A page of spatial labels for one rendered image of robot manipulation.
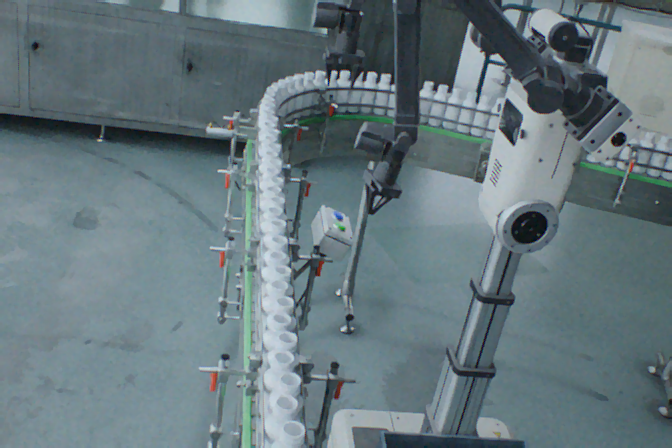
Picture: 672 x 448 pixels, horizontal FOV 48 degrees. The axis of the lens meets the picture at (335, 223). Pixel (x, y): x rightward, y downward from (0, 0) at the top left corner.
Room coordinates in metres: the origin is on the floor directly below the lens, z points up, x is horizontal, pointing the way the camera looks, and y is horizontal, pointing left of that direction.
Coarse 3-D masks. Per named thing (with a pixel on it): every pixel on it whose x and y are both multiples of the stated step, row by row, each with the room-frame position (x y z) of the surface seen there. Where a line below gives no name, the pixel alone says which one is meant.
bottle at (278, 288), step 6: (276, 282) 1.32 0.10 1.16; (282, 282) 1.32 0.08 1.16; (270, 288) 1.30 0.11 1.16; (276, 288) 1.32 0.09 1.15; (282, 288) 1.32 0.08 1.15; (270, 294) 1.29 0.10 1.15; (276, 294) 1.29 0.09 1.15; (282, 294) 1.29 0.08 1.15; (264, 300) 1.30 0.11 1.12; (270, 300) 1.29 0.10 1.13; (264, 306) 1.29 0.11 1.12; (270, 306) 1.28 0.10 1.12; (264, 312) 1.28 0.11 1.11; (270, 312) 1.28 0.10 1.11; (264, 318) 1.28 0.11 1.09; (258, 324) 1.30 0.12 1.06; (264, 324) 1.28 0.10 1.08; (258, 330) 1.29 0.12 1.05; (264, 330) 1.28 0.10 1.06; (258, 336) 1.29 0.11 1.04; (258, 342) 1.29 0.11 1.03; (258, 348) 1.28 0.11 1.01
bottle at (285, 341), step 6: (282, 336) 1.14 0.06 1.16; (288, 336) 1.15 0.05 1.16; (294, 336) 1.14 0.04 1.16; (276, 342) 1.13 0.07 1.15; (282, 342) 1.12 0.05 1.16; (288, 342) 1.15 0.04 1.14; (294, 342) 1.12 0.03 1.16; (276, 348) 1.12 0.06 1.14; (282, 348) 1.11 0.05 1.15; (288, 348) 1.12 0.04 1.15; (294, 348) 1.12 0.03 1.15; (270, 354) 1.13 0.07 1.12; (294, 354) 1.13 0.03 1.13; (270, 360) 1.11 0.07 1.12; (294, 360) 1.12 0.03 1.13; (270, 366) 1.11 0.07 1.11; (294, 366) 1.11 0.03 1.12; (294, 372) 1.12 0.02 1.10
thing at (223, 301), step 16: (256, 112) 2.44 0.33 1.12; (304, 128) 2.48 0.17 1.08; (288, 160) 2.48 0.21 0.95; (288, 176) 2.03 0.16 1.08; (304, 176) 2.03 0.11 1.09; (304, 192) 2.04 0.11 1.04; (256, 240) 1.56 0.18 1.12; (224, 256) 1.55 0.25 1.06; (304, 256) 1.59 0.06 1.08; (320, 256) 1.60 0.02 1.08; (224, 272) 1.55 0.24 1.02; (320, 272) 1.59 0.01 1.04; (224, 288) 1.55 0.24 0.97; (224, 304) 1.54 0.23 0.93; (240, 304) 1.55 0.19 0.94; (304, 304) 1.59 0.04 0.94; (224, 320) 1.54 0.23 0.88; (304, 320) 1.59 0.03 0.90; (256, 352) 1.13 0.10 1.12; (208, 368) 1.11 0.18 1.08; (224, 368) 1.11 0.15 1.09; (256, 368) 1.13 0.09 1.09; (304, 368) 1.13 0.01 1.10; (336, 368) 1.15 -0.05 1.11; (224, 384) 1.11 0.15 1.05; (256, 384) 1.13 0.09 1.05; (304, 384) 1.15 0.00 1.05; (336, 384) 1.14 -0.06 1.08; (224, 432) 1.10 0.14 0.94; (240, 432) 1.10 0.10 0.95; (320, 432) 1.15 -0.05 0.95
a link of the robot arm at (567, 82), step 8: (544, 72) 1.62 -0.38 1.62; (552, 72) 1.62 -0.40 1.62; (560, 72) 1.64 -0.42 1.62; (552, 80) 1.59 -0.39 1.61; (560, 80) 1.61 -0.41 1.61; (568, 80) 1.61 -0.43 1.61; (568, 88) 1.59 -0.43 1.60; (576, 88) 1.62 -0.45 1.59; (568, 96) 1.60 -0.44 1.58; (576, 96) 1.60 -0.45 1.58
